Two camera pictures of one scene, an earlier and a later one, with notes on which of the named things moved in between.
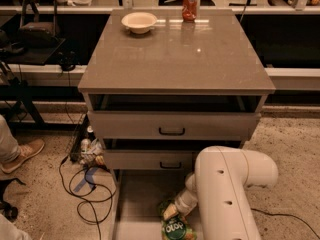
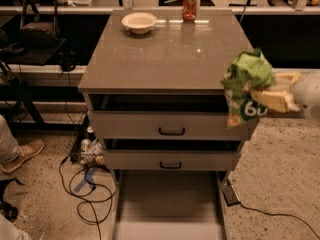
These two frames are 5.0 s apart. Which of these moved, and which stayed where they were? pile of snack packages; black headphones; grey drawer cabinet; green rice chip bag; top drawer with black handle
Moved: green rice chip bag
Stayed: grey drawer cabinet; pile of snack packages; black headphones; top drawer with black handle
